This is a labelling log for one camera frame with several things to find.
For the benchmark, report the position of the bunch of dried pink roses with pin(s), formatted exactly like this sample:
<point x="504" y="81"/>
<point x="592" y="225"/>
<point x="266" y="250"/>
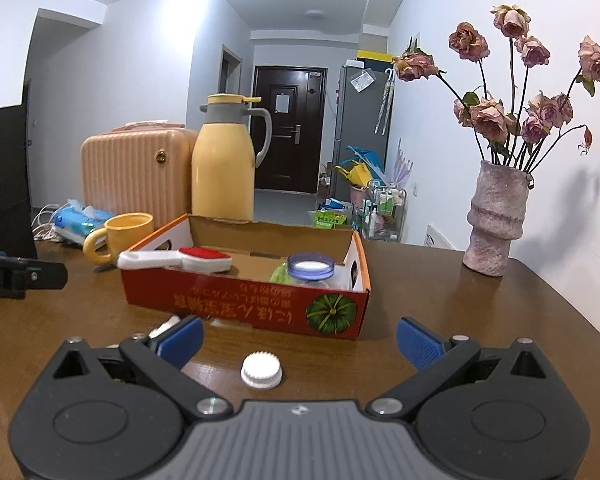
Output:
<point x="490" y="117"/>

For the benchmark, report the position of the yellow and black box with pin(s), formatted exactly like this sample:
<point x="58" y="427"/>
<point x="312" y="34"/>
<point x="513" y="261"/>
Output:
<point x="375" y="54"/>

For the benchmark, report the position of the round ceiling lamp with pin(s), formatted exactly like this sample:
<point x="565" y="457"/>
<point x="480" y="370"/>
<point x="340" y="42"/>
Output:
<point x="315" y="13"/>

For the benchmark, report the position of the white paper on door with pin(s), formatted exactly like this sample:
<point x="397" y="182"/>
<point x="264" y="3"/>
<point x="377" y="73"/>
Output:
<point x="282" y="103"/>

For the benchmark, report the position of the white wall outlet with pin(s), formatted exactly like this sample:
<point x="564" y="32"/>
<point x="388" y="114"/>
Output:
<point x="416" y="190"/>

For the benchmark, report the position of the yellow watering can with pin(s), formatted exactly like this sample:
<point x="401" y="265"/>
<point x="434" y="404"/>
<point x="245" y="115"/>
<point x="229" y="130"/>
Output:
<point x="357" y="174"/>

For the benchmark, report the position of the translucent jar with blue lid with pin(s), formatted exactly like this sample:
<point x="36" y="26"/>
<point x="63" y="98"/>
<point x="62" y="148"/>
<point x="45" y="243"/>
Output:
<point x="310" y="266"/>

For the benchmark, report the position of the white spray tube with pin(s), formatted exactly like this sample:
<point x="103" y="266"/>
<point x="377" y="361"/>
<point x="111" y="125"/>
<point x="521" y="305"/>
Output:
<point x="166" y="326"/>

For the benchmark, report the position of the blue tissue pack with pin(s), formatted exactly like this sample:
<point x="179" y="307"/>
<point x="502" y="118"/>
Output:
<point x="75" y="220"/>

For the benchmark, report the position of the red printed cardboard box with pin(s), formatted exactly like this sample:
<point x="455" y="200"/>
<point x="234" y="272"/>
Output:
<point x="240" y="305"/>

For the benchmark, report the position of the black monitor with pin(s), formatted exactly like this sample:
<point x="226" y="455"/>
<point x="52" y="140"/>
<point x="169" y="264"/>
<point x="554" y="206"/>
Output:
<point x="0" y="170"/>

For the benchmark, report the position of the white folded umbrella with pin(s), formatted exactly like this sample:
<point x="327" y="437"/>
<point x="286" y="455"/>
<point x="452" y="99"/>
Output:
<point x="386" y="100"/>

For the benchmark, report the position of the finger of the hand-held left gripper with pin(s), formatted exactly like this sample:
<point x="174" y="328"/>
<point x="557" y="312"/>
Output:
<point x="45" y="275"/>

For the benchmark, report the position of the yellow thermos jug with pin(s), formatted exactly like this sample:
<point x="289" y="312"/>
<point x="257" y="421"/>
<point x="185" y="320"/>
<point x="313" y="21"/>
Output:
<point x="220" y="175"/>

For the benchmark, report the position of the dark brown entrance door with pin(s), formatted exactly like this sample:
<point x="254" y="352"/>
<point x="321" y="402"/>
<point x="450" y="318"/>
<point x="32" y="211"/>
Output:
<point x="292" y="160"/>

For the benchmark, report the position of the grey refrigerator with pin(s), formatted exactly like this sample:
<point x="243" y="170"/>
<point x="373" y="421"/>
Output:
<point x="355" y="125"/>

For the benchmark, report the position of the green printed bag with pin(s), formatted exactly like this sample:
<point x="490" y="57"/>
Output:
<point x="330" y="219"/>

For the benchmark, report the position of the wall poster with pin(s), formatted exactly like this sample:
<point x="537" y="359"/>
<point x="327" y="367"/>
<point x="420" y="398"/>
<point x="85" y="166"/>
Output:
<point x="413" y="44"/>

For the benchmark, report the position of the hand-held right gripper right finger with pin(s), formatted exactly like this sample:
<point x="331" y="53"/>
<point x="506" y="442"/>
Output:
<point x="417" y="344"/>

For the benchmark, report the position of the peach ribbed suitcase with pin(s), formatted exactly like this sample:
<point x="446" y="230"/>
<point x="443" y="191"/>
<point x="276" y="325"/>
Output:
<point x="135" y="175"/>

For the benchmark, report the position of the pink bucket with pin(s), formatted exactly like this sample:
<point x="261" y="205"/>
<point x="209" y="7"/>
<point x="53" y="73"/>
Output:
<point x="358" y="195"/>

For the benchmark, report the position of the white ribbed bottle cap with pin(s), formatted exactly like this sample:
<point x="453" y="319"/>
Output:
<point x="261" y="370"/>

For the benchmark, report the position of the purple flower wall decoration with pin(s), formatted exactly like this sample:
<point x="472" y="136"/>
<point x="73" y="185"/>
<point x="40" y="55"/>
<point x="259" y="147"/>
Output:
<point x="402" y="165"/>

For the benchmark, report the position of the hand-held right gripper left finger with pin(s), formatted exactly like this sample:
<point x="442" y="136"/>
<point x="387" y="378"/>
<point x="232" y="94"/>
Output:
<point x="182" y="341"/>

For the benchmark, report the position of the red and white lint brush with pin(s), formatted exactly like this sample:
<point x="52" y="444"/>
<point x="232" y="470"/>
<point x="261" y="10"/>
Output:
<point x="200" y="255"/>

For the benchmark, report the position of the clear plastic bag on refrigerator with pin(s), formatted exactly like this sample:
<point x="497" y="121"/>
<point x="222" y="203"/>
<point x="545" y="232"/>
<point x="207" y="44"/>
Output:
<point x="362" y="81"/>

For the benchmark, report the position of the pink textured vase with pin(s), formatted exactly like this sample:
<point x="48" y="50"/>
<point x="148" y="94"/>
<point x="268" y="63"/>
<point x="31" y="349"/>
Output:
<point x="495" y="215"/>

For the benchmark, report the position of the green transparent bottle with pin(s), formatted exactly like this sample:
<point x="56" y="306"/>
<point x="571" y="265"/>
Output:
<point x="280" y="274"/>

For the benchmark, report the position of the yellow mug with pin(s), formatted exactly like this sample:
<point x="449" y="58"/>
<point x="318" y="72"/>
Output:
<point x="127" y="232"/>

